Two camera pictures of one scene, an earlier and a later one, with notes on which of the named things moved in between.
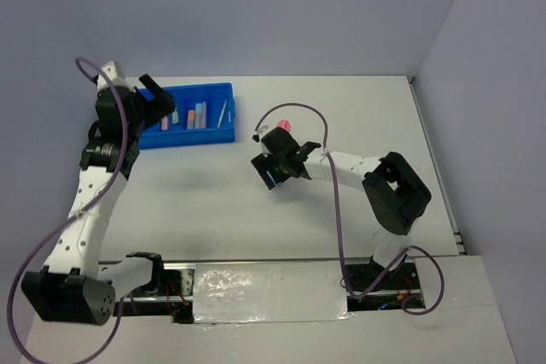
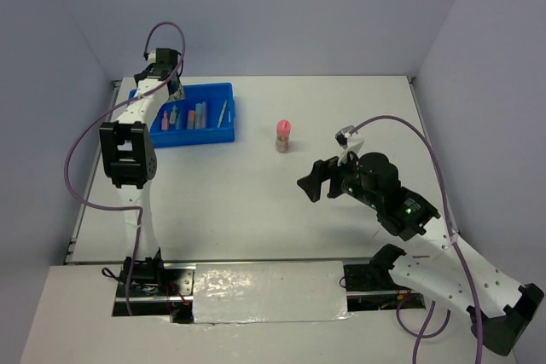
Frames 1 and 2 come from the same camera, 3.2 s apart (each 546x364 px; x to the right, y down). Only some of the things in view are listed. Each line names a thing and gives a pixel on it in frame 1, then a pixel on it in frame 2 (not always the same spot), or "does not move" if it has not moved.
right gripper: x=263 y=164 to x=323 y=170
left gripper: x=163 y=104 to x=179 y=95
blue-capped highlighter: x=198 y=116 does not move
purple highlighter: x=203 y=114 does not move
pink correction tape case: x=165 y=123 does not move
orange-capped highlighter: x=190 y=119 does not move
